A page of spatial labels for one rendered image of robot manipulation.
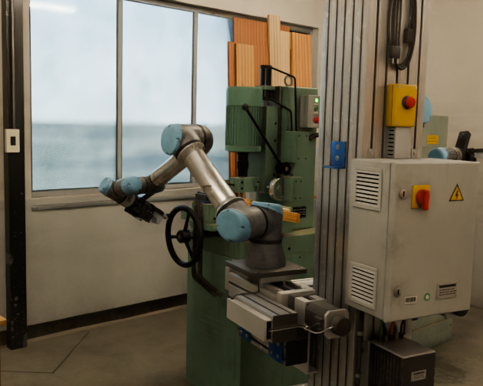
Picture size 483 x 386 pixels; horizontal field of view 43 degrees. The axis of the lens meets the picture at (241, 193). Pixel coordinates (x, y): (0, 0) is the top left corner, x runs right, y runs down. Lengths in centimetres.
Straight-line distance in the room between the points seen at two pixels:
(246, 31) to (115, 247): 185
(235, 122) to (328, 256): 102
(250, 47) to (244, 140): 180
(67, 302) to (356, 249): 247
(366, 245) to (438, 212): 23
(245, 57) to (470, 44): 167
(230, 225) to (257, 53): 278
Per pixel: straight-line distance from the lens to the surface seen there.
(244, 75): 457
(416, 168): 186
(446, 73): 507
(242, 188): 298
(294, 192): 299
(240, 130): 293
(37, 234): 388
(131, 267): 425
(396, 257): 185
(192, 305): 317
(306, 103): 309
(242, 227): 208
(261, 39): 481
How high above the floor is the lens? 133
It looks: 6 degrees down
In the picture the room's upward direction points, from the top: 1 degrees clockwise
